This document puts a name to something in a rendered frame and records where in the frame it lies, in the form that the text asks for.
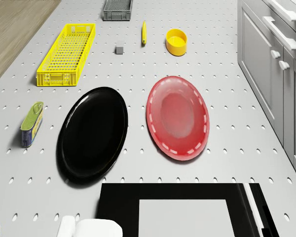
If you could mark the banana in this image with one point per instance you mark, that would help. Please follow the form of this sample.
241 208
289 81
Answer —
144 33

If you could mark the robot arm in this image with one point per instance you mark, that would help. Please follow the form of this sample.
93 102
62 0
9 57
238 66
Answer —
96 228

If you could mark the red plate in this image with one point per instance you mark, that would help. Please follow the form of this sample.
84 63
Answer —
177 118

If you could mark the black plate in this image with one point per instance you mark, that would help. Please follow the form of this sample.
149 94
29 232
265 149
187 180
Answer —
93 133

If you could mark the grey cube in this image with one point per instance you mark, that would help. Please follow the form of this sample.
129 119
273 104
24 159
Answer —
119 50

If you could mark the yellow bowl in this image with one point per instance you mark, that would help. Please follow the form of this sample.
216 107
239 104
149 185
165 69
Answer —
176 45

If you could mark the black stove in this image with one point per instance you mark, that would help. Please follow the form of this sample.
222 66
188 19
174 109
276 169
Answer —
118 205

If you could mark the yellow basket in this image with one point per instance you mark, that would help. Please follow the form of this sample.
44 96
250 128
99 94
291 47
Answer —
65 53

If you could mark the dark grey basket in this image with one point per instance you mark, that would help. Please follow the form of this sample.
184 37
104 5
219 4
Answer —
117 13

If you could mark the flat-sided can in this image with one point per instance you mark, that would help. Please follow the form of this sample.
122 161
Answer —
32 126

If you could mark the white cabinet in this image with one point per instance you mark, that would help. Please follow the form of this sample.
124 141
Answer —
261 61

